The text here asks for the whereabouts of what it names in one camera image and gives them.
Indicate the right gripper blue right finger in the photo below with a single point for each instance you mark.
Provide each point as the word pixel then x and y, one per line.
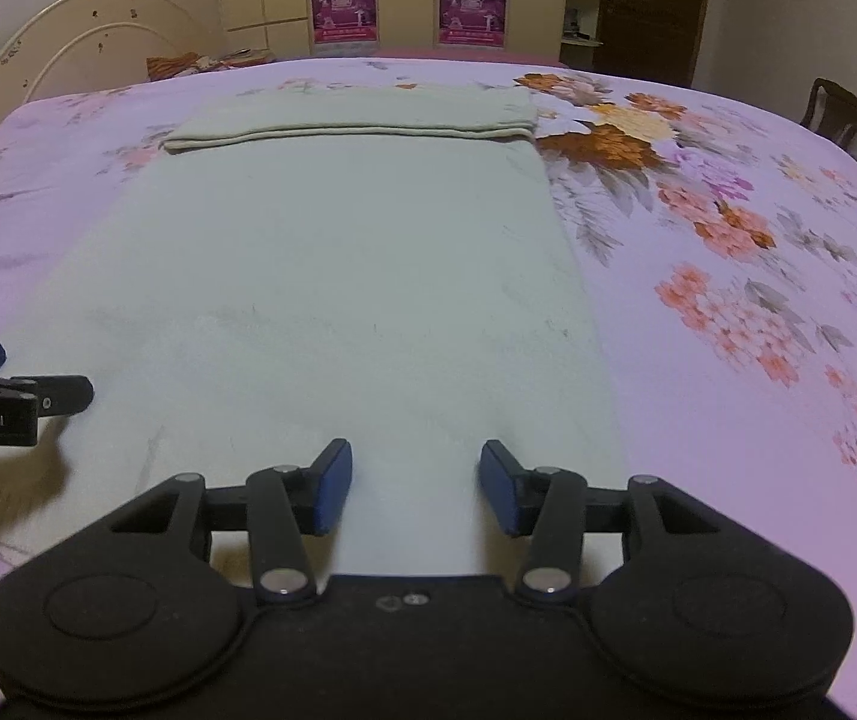
pixel 517 495

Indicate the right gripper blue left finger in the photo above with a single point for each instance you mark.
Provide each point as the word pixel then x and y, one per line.
pixel 311 497

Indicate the pale green cloth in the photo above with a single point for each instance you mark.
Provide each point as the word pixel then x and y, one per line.
pixel 247 304

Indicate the pink floral bedsheet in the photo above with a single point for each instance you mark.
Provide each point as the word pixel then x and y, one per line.
pixel 718 243

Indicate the cream curved headboard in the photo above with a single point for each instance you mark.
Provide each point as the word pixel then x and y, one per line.
pixel 81 46

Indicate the pink checked bedspread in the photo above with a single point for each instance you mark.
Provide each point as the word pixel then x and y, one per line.
pixel 446 54

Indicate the dark wooden chair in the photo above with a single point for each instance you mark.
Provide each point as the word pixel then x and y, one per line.
pixel 831 112

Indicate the dark wooden door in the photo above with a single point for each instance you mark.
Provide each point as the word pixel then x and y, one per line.
pixel 652 40

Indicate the open yellow shelf unit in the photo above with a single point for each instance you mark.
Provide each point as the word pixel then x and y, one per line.
pixel 580 33

